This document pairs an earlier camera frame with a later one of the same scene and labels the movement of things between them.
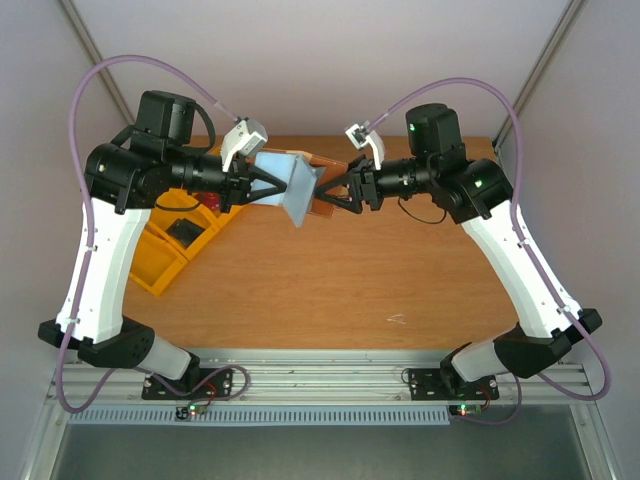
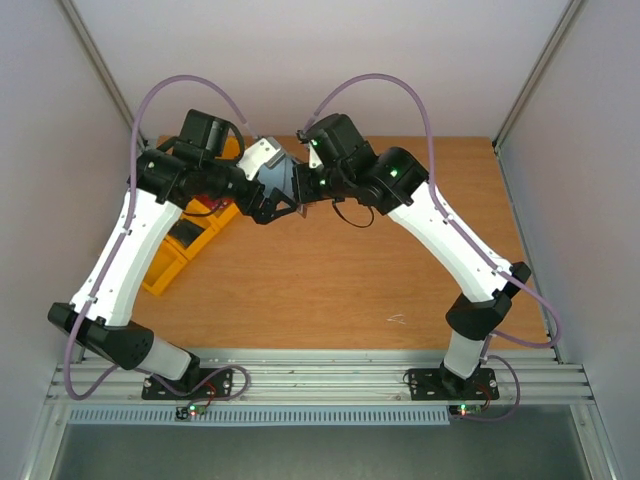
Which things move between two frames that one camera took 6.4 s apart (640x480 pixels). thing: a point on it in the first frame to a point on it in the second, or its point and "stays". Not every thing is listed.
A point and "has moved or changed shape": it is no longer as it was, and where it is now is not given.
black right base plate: x=439 y=384 stays
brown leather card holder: x=322 y=207 has moved or changed shape
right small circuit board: x=465 y=409 stays
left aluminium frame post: x=105 y=73 stays
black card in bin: x=185 y=231 stays
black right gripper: x=364 y=185 to x=300 y=185
